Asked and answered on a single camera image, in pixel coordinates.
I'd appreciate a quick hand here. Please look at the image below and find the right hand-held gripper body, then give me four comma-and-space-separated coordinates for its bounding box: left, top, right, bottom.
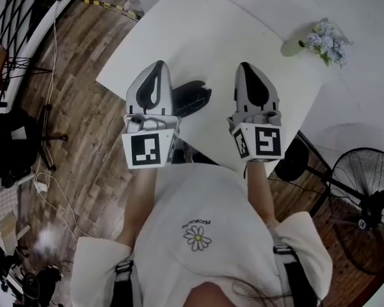
227, 109, 283, 163

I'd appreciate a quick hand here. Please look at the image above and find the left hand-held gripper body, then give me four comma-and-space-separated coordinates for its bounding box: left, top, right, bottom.
121, 112, 182, 169

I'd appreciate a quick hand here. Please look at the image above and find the black glasses case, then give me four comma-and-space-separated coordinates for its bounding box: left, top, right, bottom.
172, 80, 213, 120

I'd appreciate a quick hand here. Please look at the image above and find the person's left forearm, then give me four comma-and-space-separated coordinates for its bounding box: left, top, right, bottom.
116, 168, 157, 248

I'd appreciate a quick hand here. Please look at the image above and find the person's right forearm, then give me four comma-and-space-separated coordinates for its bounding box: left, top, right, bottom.
245, 160, 281, 228

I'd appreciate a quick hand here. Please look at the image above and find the pale green vase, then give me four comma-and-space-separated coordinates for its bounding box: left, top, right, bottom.
280, 38, 307, 58

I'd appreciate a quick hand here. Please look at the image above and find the blue artificial flower bunch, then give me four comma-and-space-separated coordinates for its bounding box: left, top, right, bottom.
299, 17, 353, 68

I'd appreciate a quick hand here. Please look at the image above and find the white daisy print t-shirt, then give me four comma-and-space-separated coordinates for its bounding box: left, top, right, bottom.
70, 163, 333, 307

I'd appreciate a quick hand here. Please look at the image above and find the yellow black striped floor strip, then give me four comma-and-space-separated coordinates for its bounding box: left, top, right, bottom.
83, 0, 140, 22

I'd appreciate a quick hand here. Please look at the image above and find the black office chair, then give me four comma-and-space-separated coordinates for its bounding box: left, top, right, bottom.
0, 106, 70, 188

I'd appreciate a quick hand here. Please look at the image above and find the white cluttered desk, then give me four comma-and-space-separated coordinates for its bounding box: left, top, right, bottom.
0, 187, 20, 255

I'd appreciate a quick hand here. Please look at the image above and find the black pedestal fan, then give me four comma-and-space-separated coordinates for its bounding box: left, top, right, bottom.
274, 129, 384, 276

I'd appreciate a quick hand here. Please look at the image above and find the black grey harness strap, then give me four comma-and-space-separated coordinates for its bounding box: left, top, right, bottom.
268, 224, 319, 307
115, 260, 143, 307

